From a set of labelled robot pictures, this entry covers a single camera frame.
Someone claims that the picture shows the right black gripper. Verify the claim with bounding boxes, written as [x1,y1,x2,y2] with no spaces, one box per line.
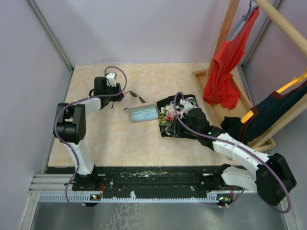
[166,113,200,138]

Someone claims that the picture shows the thin-framed sunglasses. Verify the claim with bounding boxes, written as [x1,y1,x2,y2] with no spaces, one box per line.
[109,91,146,108]

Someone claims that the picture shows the light blue cleaning cloth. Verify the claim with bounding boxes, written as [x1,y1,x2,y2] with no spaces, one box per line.
[130,108,158,122]

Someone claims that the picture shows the pink glasses case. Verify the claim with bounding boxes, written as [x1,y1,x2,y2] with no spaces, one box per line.
[124,103,159,124]

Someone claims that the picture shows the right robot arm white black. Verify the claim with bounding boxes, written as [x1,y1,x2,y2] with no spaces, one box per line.
[174,108,297,207]

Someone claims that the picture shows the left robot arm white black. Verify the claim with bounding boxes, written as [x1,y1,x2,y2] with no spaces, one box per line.
[53,72,124,190]

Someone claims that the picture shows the black floral t-shirt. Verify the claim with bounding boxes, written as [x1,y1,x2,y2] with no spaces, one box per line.
[157,94,198,139]

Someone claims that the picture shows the red tank top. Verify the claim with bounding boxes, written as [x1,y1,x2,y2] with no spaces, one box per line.
[203,6,260,110]

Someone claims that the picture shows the navy blue garment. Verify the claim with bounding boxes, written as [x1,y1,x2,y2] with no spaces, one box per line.
[221,81,307,144]

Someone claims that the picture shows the grey clothes hanger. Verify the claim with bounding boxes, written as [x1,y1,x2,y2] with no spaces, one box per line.
[226,0,258,41]

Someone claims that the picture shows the yellow clothes hanger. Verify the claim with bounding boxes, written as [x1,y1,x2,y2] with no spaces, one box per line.
[240,69,307,123]

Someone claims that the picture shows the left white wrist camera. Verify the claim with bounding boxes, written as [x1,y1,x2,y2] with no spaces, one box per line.
[105,72,117,87]

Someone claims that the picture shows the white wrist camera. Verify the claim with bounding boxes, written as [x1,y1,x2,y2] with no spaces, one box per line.
[105,72,117,87]
[179,99,198,119]

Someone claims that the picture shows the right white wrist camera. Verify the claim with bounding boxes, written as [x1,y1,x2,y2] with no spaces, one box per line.
[179,99,198,119]

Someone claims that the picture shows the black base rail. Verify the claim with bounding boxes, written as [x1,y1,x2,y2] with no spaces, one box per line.
[47,165,240,199]

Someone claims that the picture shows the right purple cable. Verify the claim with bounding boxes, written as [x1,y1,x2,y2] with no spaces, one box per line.
[174,92,292,214]

